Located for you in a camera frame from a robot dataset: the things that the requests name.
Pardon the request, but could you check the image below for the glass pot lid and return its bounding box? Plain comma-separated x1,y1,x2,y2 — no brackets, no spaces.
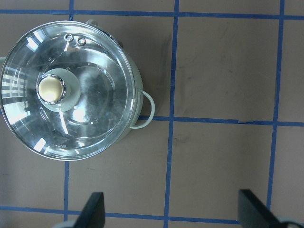
0,21,142,161

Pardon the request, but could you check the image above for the pale green electric pot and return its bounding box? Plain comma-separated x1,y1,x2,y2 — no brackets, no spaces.
0,20,149,130

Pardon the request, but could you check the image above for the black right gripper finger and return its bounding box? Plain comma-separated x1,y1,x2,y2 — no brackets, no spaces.
238,190,281,228

